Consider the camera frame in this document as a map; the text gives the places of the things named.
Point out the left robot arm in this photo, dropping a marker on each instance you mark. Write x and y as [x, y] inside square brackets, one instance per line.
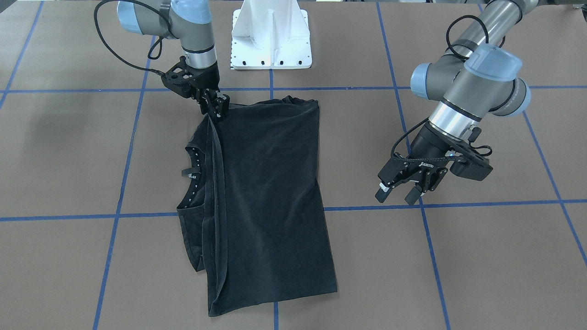
[473, 78]

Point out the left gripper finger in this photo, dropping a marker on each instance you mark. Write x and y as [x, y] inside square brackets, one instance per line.
[424, 185]
[385, 189]

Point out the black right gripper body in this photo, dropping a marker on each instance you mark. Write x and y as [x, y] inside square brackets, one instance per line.
[207, 82]

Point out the brown paper table cover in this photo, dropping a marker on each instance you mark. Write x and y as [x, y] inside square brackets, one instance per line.
[92, 153]

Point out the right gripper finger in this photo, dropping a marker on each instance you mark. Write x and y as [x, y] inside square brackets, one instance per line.
[219, 103]
[206, 101]

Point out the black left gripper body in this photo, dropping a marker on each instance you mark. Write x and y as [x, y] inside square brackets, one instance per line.
[428, 142]

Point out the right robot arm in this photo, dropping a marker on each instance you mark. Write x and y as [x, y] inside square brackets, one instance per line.
[188, 21]

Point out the black printed t-shirt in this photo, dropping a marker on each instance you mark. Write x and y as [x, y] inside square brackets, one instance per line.
[252, 217]

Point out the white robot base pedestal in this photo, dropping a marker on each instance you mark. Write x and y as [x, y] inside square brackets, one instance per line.
[270, 34]

